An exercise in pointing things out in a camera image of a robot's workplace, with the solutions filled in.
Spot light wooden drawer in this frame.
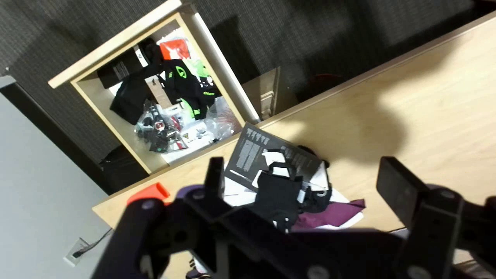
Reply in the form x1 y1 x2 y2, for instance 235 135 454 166
46 0 261 177

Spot black socks with black card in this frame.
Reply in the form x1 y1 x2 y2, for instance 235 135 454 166
223 123 334 234

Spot purple cloth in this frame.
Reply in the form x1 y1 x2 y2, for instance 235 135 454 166
291 199 367 233

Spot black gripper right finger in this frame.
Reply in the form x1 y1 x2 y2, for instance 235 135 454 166
374 155 464 279

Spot wooden desk cabinet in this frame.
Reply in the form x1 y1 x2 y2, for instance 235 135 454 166
241 64 283 121

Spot clear bag of small parts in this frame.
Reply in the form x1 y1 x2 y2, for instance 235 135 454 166
134 99 241 154

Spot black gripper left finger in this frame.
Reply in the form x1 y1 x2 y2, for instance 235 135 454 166
202 155 226 203

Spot black folded socks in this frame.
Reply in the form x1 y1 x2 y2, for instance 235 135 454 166
97 37 171 126

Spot orange and white card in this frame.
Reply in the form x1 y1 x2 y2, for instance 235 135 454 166
157 37 192 62

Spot black and green gloves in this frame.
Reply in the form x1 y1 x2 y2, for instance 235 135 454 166
164 59 223 121

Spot black power cable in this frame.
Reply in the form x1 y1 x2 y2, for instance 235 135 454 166
71 227 114 259

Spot brown cardboard label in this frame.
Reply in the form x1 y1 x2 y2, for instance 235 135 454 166
144 75 175 110

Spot white wall outlet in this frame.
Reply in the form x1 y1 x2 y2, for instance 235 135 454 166
63 236 92 268

